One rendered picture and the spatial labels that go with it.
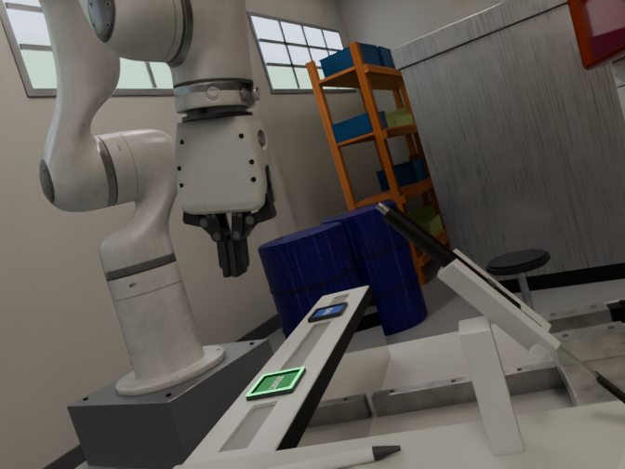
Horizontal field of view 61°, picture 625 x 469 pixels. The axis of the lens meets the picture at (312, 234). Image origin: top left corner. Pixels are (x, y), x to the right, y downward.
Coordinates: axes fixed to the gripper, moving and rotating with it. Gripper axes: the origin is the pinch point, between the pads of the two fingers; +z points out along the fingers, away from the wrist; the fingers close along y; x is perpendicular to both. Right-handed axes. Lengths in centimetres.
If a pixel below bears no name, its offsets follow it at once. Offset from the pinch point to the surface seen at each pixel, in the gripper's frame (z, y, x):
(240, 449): 14.9, -4.4, 13.2
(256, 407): 15.6, -2.4, 4.0
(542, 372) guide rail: 20.4, -33.9, -17.0
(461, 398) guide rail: 24.4, -23.6, -17.0
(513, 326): 1.1, -27.1, 19.8
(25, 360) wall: 87, 207, -170
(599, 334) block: 12.8, -39.2, -10.6
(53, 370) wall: 98, 201, -182
